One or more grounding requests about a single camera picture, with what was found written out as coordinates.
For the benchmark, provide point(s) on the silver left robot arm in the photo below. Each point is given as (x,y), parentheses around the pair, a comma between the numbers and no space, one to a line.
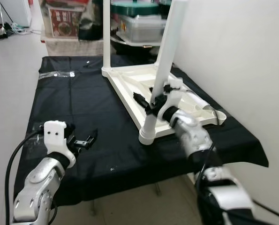
(38,187)

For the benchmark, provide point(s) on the white plastic table top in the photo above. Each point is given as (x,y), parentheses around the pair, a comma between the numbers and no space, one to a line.
(125,84)

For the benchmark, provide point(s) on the black tablecloth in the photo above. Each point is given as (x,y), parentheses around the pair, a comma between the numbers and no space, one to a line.
(83,108)

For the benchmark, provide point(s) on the clear tape strip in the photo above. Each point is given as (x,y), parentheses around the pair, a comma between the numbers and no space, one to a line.
(57,73)

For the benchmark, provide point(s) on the black metal basin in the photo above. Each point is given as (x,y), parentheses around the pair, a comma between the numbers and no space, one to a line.
(125,48)

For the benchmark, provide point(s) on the clear plastic storage box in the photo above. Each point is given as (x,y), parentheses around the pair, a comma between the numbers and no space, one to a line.
(141,29)

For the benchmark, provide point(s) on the beige cloth-covered bench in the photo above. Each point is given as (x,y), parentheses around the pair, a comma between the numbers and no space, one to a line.
(73,47)

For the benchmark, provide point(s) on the green pot lid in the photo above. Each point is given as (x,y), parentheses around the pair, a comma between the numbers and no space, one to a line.
(134,7)

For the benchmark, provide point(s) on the glossy black bag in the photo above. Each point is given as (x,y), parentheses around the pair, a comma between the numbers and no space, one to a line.
(91,21)

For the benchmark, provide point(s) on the red food-print box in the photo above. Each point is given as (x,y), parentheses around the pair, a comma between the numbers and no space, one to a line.
(64,22)

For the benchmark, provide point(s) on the clear bin with orange lid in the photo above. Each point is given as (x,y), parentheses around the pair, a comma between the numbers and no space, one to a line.
(43,18)

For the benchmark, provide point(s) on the white appliance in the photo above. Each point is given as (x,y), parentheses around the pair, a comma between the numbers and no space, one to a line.
(15,11)

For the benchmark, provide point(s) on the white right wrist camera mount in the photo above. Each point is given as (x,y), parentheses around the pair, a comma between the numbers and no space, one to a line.
(174,85)

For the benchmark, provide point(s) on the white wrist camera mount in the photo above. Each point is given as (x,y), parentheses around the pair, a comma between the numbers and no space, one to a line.
(57,136)
(174,85)

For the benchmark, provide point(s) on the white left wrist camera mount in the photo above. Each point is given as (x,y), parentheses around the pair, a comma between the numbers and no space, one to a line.
(57,136)

